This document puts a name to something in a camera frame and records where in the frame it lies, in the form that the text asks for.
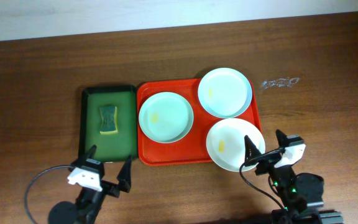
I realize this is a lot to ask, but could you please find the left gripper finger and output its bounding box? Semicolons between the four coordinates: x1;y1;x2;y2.
78;145;97;164
117;156;132;192

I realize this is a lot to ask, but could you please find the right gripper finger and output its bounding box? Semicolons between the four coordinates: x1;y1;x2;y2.
275;129;289;148
244;135;261;164

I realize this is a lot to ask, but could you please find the white plate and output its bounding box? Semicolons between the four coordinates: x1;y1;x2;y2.
206;118;265;172

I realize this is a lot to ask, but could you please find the yellow green scrub sponge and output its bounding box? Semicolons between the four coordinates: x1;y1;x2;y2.
99;105;118;134

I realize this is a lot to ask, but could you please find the pale green plate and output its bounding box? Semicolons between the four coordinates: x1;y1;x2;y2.
139;92;194;144

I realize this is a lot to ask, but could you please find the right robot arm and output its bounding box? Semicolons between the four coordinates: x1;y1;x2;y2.
239;129;344;224

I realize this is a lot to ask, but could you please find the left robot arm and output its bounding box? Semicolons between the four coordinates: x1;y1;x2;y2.
48;145;132;224

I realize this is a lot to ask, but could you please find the dark green tray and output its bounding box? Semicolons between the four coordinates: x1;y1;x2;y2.
78;85;137;162

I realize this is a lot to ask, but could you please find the red plastic tray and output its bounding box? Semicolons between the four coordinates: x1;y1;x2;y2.
136;78;262;167

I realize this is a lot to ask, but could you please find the light blue plate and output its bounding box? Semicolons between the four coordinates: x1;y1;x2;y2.
198;68;253;118

